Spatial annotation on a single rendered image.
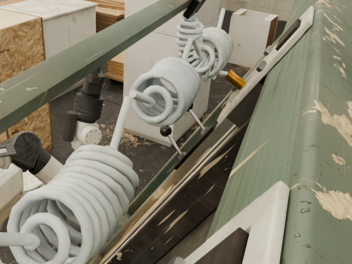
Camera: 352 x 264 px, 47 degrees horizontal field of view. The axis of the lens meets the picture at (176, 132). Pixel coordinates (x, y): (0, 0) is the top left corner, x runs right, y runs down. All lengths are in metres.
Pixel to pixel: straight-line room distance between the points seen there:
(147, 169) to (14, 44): 1.49
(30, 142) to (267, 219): 1.26
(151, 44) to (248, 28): 2.69
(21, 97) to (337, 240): 0.19
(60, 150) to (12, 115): 3.62
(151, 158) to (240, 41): 2.93
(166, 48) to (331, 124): 3.25
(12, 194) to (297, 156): 1.14
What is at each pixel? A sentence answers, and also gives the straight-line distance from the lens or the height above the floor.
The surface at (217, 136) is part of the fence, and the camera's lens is 1.14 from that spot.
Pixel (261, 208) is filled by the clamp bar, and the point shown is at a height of 1.95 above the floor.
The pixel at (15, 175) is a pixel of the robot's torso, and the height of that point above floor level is 1.32.
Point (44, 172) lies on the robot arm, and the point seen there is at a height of 1.25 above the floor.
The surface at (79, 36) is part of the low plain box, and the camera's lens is 4.90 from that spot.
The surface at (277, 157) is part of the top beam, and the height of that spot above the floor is 1.94.
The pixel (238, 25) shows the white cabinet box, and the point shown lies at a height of 0.58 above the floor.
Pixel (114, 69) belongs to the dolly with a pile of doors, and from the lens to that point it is 5.13.
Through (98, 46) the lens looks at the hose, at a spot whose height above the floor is 1.97.
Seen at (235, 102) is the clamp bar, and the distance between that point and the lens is 0.58.
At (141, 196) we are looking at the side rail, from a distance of 1.69.
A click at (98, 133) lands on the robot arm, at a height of 1.41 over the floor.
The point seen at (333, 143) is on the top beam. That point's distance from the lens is 0.26.
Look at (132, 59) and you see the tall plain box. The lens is 3.72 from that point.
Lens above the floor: 2.08
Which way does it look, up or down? 30 degrees down
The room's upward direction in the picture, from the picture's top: 5 degrees clockwise
